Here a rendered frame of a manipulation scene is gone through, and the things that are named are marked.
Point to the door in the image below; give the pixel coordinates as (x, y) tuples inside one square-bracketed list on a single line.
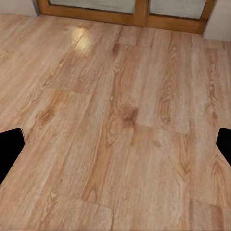
[(176, 15)]

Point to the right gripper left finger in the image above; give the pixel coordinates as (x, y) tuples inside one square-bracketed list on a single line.
[(11, 144)]

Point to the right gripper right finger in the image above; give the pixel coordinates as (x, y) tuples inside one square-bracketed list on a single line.
[(224, 143)]

